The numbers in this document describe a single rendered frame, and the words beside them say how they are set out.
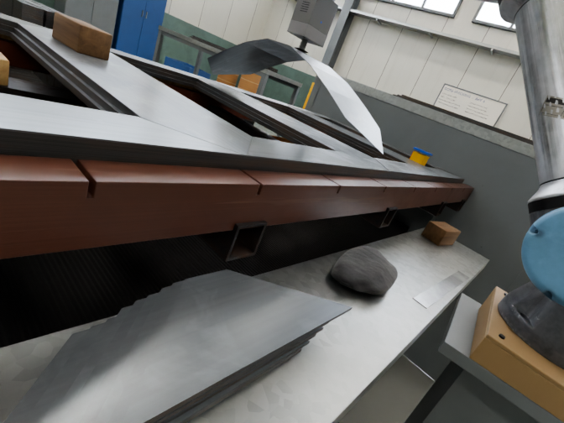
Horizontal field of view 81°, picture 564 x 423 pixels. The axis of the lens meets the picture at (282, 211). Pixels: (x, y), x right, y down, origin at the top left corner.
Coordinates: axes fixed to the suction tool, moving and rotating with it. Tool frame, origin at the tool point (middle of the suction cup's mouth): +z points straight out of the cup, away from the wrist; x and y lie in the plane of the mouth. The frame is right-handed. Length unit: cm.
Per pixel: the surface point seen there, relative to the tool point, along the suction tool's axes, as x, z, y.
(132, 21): -782, 14, -293
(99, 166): 39, 18, 61
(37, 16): -419, 42, -38
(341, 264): 47, 30, 24
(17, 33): -24, 17, 54
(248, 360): 55, 28, 53
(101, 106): 20, 18, 54
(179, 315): 48, 28, 56
